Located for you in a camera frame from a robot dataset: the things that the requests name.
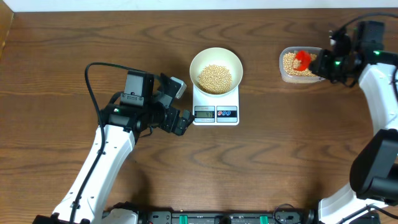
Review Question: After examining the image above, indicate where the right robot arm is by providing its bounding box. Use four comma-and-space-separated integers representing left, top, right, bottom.
309, 21, 397, 223

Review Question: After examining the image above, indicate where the white round bowl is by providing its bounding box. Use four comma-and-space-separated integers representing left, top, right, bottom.
190, 47, 243, 95

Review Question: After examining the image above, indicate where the red plastic measuring scoop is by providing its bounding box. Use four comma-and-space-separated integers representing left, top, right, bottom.
292, 50, 312, 72

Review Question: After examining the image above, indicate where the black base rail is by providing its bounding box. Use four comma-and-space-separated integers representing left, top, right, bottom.
102, 202, 381, 224

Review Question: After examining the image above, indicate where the soybeans pile in bowl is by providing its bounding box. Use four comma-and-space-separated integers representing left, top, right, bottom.
198, 65, 232, 95

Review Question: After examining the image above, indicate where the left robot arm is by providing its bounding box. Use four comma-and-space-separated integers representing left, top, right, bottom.
34, 70, 193, 224

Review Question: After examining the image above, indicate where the clear plastic container of soybeans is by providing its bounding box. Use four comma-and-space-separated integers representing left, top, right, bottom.
279, 47, 324, 83

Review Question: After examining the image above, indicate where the white digital kitchen scale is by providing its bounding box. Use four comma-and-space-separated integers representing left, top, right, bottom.
193, 87, 239, 126

